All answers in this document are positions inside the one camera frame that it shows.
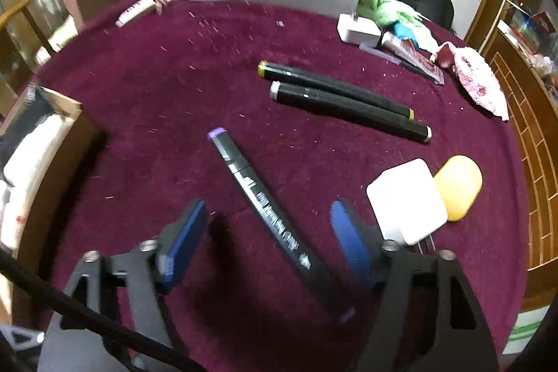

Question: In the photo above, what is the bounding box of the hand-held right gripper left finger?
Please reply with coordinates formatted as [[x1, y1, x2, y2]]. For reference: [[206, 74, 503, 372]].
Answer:
[[61, 198, 208, 372]]

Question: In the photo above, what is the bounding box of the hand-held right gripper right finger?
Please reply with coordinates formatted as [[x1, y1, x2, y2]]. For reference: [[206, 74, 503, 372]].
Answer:
[[330, 200, 498, 372]]

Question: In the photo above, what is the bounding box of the black marker purple cap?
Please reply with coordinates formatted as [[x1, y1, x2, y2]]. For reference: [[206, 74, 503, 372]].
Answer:
[[207, 128, 356, 325]]

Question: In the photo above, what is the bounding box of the cardboard box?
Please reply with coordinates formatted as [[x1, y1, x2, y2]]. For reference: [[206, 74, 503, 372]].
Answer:
[[0, 83, 105, 329]]

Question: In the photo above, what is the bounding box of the white square power adapter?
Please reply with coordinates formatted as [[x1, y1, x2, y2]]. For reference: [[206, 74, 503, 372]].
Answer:
[[366, 158, 449, 255]]

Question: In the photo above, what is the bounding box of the yellow oval soap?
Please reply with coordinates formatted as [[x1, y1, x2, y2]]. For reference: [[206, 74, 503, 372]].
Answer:
[[433, 155, 484, 222]]

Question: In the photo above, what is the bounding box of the black marker grey cap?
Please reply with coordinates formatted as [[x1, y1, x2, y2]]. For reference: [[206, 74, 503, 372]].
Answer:
[[269, 81, 433, 145]]

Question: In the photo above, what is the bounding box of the black marker yellow cap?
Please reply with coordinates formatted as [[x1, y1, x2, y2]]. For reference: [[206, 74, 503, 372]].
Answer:
[[257, 60, 416, 121]]

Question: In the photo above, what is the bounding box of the white plastic bottle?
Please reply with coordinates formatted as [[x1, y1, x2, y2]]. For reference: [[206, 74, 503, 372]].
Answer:
[[3, 116, 66, 186]]

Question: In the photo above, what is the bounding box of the clear pen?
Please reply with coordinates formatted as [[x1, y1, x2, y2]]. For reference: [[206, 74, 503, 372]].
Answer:
[[360, 43, 402, 64]]

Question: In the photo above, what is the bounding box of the dark red packet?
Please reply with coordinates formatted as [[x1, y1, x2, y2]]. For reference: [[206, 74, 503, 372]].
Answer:
[[394, 41, 445, 85]]

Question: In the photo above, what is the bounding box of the green and white box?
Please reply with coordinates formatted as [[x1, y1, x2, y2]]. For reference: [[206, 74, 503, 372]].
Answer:
[[501, 306, 546, 355]]

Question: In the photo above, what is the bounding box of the white tube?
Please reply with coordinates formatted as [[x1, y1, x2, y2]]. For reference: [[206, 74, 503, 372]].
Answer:
[[381, 30, 415, 54]]

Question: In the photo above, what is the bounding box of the pink cloth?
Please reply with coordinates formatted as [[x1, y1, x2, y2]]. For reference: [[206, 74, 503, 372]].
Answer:
[[429, 42, 510, 122]]

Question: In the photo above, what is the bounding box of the wooden lattice shelf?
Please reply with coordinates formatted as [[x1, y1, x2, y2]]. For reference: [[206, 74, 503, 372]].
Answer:
[[464, 0, 558, 312]]

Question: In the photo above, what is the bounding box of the white charger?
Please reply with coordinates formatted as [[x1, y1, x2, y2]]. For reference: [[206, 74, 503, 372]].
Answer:
[[338, 14, 383, 44]]

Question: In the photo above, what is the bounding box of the blue packet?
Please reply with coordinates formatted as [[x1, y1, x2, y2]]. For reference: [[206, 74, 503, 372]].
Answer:
[[392, 23, 421, 48]]

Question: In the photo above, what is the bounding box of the white key tag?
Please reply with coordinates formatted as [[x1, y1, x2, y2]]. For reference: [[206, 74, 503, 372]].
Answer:
[[115, 0, 158, 28]]

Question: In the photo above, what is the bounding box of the green cloth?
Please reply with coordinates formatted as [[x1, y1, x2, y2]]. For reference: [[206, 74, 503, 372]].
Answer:
[[355, 0, 439, 52]]

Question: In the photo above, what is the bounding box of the wooden chair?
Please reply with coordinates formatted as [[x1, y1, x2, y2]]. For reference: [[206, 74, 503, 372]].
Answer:
[[0, 0, 57, 60]]

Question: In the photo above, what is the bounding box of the black cable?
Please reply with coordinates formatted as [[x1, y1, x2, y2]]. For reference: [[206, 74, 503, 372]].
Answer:
[[0, 248, 205, 372]]

